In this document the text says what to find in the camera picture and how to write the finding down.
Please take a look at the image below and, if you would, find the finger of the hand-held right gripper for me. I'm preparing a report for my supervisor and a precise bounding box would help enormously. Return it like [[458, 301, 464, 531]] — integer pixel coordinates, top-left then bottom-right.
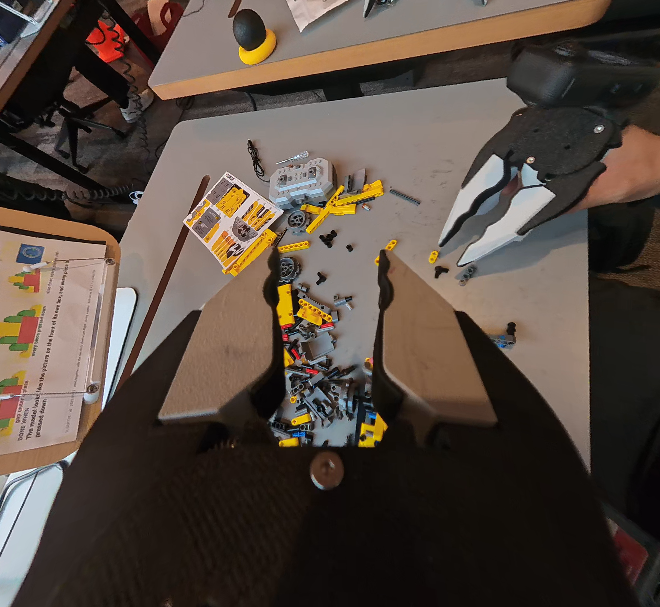
[[456, 163, 557, 267], [438, 153, 511, 248]]

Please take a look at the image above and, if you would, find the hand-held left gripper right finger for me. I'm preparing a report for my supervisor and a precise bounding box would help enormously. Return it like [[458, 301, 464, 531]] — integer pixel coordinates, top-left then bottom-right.
[[370, 249, 498, 448]]

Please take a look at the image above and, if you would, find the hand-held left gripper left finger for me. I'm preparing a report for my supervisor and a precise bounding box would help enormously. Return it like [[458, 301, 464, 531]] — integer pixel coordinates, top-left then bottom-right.
[[157, 247, 284, 425]]

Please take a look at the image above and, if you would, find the neighbouring grey desk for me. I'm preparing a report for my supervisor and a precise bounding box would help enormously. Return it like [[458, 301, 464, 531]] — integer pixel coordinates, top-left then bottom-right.
[[0, 119, 212, 572]]

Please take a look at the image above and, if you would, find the side desk with wooden edge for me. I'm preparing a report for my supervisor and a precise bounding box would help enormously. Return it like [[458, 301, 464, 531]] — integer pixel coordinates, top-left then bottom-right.
[[148, 0, 625, 100]]

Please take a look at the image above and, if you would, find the person's right hand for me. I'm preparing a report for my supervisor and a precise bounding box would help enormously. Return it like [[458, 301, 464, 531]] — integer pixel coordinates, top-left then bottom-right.
[[567, 124, 660, 213]]

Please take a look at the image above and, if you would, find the large yellow panel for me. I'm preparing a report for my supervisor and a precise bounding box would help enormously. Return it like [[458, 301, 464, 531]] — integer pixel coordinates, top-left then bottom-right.
[[223, 243, 274, 278], [247, 229, 279, 257]]

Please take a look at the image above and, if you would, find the heap of yellow beams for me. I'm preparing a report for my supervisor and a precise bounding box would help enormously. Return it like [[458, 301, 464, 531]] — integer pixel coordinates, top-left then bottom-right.
[[304, 180, 385, 235]]

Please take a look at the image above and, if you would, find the yellow black sticker sheet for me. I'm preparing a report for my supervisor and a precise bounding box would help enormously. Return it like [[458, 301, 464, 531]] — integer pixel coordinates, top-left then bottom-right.
[[183, 171, 284, 262]]

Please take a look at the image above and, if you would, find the wooden document stand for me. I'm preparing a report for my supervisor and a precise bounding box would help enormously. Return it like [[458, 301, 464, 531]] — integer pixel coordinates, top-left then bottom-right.
[[0, 207, 138, 476]]

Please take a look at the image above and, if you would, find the grey battery hub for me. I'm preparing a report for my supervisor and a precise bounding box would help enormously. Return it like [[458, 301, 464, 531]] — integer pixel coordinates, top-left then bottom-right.
[[268, 158, 338, 208]]

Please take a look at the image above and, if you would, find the printed instruction sheet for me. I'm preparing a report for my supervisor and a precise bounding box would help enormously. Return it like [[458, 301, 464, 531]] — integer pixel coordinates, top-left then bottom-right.
[[0, 228, 106, 455]]

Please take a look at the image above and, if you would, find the black dome-shaped device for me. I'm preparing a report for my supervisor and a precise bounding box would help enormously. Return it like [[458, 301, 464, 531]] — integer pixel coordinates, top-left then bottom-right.
[[232, 9, 267, 53]]

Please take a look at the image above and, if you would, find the orange plastic object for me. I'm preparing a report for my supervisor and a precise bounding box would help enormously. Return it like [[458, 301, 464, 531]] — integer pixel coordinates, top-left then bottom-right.
[[85, 21, 128, 67]]

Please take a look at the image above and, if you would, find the dark wooden-edged table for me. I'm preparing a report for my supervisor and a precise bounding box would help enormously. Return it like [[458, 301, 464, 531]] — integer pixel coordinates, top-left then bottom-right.
[[0, 0, 161, 112]]

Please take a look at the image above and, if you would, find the clear acrylic holder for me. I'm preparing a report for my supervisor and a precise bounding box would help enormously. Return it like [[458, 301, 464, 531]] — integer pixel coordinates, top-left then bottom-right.
[[0, 0, 52, 37]]

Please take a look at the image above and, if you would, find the black usb cable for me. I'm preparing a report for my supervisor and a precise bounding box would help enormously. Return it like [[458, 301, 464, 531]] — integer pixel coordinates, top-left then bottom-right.
[[246, 139, 267, 185]]

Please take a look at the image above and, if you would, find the black coiled cable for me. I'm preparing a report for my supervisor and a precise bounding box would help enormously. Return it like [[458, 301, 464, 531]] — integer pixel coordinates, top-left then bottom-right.
[[0, 50, 155, 205]]

